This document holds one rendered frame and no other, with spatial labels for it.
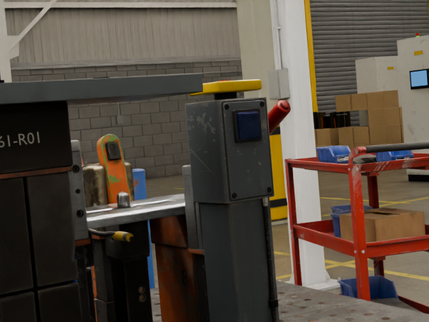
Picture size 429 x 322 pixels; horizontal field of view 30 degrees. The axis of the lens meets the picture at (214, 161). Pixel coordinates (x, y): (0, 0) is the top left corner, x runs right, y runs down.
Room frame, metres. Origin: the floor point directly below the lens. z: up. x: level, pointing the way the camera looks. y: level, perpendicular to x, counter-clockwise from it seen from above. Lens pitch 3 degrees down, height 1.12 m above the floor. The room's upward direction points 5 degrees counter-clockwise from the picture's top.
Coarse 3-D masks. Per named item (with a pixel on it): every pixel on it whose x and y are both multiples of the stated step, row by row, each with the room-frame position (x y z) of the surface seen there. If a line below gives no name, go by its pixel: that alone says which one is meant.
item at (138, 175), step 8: (136, 176) 3.12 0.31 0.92; (144, 176) 3.14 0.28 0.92; (136, 184) 3.12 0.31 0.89; (144, 184) 3.14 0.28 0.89; (136, 192) 3.12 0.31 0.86; (144, 192) 3.14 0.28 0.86; (152, 264) 3.14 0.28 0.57; (152, 272) 3.14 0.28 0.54; (152, 280) 3.14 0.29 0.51; (152, 288) 3.13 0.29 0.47
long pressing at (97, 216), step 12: (108, 204) 1.26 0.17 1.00; (132, 204) 1.22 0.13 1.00; (144, 204) 1.23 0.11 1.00; (156, 204) 1.19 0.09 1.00; (168, 204) 1.14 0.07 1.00; (180, 204) 1.14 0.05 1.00; (96, 216) 1.07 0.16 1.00; (108, 216) 1.08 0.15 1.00; (120, 216) 1.09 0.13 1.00; (132, 216) 1.10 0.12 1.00; (144, 216) 1.11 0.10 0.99; (156, 216) 1.12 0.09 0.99; (168, 216) 1.13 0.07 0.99; (96, 228) 1.06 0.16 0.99
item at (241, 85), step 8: (232, 80) 0.87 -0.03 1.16; (240, 80) 0.87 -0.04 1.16; (248, 80) 0.88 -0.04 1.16; (256, 80) 0.89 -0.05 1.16; (208, 88) 0.87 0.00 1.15; (216, 88) 0.86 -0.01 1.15; (224, 88) 0.86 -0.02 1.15; (232, 88) 0.87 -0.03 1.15; (240, 88) 0.87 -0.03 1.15; (248, 88) 0.88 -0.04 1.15; (256, 88) 0.89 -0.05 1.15; (216, 96) 0.89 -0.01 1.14; (224, 96) 0.89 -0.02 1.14; (232, 96) 0.89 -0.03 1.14
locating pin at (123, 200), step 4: (120, 192) 1.19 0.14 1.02; (124, 192) 1.19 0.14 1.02; (120, 196) 1.19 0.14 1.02; (124, 196) 1.19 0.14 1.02; (128, 196) 1.19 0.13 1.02; (120, 200) 1.19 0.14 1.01; (124, 200) 1.19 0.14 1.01; (128, 200) 1.19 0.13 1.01; (120, 204) 1.19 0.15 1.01; (124, 204) 1.19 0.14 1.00; (128, 204) 1.19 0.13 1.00
